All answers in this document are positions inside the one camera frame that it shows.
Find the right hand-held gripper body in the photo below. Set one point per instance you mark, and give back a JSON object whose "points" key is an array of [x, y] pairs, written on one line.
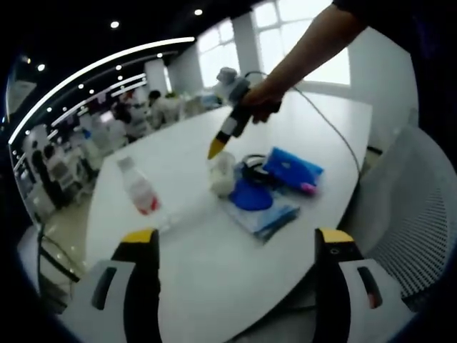
{"points": [[232, 84]]}

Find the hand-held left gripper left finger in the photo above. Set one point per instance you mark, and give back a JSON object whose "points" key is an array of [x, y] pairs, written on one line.
{"points": [[143, 293]]}

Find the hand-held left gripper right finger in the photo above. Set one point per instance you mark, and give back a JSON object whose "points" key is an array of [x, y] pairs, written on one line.
{"points": [[332, 296]]}

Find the white paper cup green print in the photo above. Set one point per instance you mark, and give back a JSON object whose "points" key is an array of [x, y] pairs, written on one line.
{"points": [[223, 175]]}

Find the blue floral tissue pack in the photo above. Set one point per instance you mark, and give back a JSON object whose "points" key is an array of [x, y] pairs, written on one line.
{"points": [[289, 168]]}

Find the clear plastic bottle red label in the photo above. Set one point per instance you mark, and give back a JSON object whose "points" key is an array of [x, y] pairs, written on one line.
{"points": [[141, 193]]}

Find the person's right hand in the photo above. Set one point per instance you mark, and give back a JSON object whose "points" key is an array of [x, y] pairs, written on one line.
{"points": [[264, 100]]}

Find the bright window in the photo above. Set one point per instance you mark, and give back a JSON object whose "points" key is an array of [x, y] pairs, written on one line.
{"points": [[321, 71], [219, 57]]}

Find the white table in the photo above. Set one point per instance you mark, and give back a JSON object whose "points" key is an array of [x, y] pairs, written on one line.
{"points": [[200, 271]]}

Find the grey mesh office chair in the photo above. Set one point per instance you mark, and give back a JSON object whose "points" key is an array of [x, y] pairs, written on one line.
{"points": [[410, 214]]}

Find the curved ceiling light strip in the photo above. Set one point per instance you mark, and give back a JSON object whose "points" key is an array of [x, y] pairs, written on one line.
{"points": [[89, 68]]}

